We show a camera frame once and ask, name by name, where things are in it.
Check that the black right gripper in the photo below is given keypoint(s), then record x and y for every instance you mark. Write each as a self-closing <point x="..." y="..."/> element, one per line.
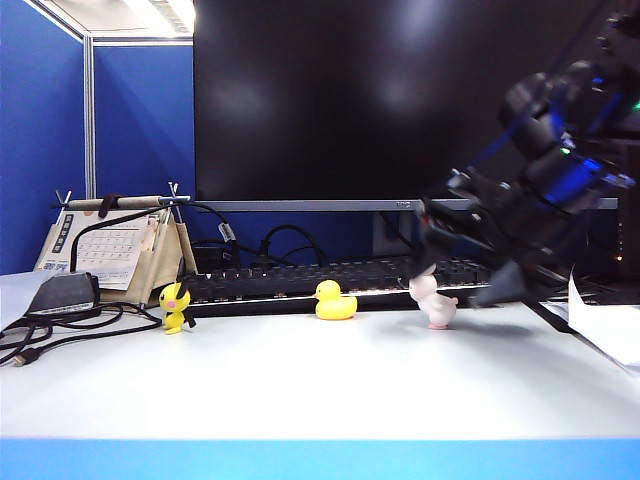
<point x="480" y="225"/>

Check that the pale pink duck doll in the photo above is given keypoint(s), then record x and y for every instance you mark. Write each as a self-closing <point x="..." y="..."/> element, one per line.
<point x="437" y="307"/>

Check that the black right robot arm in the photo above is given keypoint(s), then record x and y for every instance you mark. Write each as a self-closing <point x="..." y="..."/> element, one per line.
<point x="565" y="150"/>

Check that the grey monitor stand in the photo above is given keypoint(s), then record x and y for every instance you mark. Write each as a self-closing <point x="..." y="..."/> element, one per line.
<point x="387" y="232"/>

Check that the yellow rubber duck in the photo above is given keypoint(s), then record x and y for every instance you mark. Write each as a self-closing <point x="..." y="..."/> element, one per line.
<point x="334" y="304"/>

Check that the white paper sheets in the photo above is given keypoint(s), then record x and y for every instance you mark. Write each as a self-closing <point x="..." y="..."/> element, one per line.
<point x="600" y="320"/>

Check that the black computer tower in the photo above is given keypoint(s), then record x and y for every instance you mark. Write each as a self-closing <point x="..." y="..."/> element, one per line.
<point x="629" y="225"/>

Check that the black mechanical keyboard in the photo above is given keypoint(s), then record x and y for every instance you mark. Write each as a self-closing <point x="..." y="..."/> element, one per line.
<point x="280" y="287"/>

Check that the black computer monitor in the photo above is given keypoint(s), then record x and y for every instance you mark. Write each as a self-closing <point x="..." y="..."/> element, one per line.
<point x="350" y="100"/>

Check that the yellow Pichu figure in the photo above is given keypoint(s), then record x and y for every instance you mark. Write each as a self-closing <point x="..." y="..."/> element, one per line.
<point x="174" y="307"/>

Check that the tent-shaped desk calendar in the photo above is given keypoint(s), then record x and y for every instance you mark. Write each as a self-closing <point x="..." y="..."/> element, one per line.
<point x="115" y="245"/>

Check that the black power adapter box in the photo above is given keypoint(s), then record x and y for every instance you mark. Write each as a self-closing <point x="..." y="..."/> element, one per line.
<point x="65" y="295"/>

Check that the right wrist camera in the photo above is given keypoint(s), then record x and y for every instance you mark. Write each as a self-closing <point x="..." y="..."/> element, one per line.
<point x="472" y="182"/>

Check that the aluminium partition post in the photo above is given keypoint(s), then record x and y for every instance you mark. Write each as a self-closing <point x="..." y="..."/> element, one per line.
<point x="89" y="125"/>

